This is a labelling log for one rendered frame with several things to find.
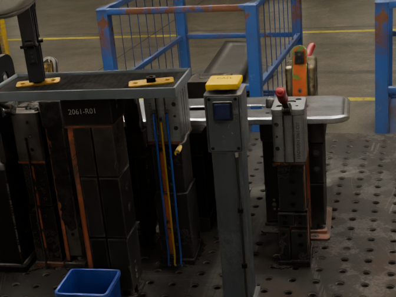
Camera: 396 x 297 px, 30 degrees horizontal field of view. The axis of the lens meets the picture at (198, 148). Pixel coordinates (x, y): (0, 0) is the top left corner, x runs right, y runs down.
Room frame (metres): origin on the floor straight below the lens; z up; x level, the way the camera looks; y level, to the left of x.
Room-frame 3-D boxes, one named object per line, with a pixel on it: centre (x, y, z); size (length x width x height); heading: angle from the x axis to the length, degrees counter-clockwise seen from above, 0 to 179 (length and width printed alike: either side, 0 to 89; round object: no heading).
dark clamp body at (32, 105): (1.55, 0.35, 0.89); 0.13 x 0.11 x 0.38; 167
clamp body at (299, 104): (1.45, -0.20, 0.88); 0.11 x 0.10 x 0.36; 167
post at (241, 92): (1.31, -0.06, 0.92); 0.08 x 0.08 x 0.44; 77
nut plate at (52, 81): (1.41, 0.30, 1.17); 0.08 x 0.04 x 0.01; 95
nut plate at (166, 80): (1.33, 0.08, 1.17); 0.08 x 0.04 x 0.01; 93
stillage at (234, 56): (4.05, -0.14, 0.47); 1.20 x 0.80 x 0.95; 161
